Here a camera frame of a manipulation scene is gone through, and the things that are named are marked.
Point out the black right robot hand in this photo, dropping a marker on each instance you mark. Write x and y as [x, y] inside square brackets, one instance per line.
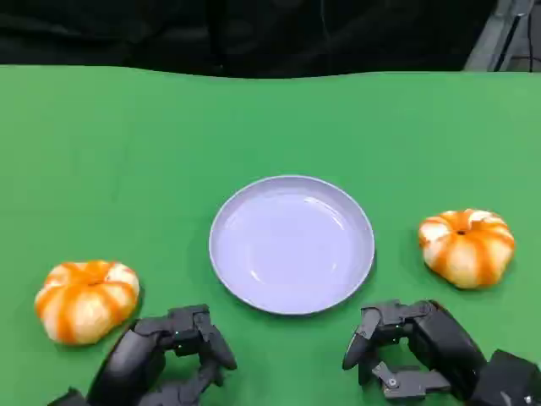
[444, 342]

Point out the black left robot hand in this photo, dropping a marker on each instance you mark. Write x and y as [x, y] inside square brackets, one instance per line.
[139, 359]

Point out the lilac plate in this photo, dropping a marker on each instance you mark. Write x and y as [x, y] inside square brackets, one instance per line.
[291, 249]

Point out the green table cloth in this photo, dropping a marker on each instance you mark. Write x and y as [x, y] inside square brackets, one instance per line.
[169, 169]

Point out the black backdrop curtain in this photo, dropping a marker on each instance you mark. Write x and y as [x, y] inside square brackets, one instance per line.
[211, 34]

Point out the grey metal frame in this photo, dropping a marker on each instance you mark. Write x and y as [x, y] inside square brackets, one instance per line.
[486, 46]

